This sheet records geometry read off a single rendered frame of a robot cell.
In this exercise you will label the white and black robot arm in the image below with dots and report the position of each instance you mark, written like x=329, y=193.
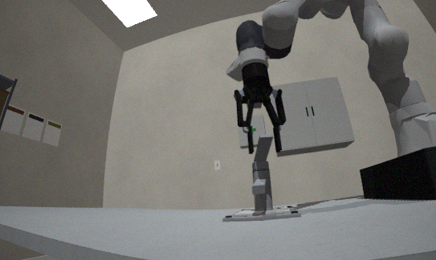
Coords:
x=412, y=118

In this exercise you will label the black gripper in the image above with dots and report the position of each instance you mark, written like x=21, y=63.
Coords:
x=256, y=85

